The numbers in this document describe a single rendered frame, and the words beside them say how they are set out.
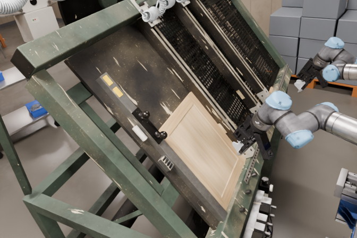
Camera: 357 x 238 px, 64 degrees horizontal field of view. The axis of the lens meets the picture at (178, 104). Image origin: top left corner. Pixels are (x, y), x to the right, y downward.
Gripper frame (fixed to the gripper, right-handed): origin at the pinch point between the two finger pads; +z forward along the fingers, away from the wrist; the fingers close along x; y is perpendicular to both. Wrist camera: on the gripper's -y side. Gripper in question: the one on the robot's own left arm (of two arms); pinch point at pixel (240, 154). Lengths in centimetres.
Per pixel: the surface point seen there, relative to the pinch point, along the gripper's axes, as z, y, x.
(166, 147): 23.2, 26.7, 11.9
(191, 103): 27, 44, -23
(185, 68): 17, 61, -30
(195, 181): 32.7, 6.8, 6.0
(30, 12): 387, 626, -153
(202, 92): 23, 45, -32
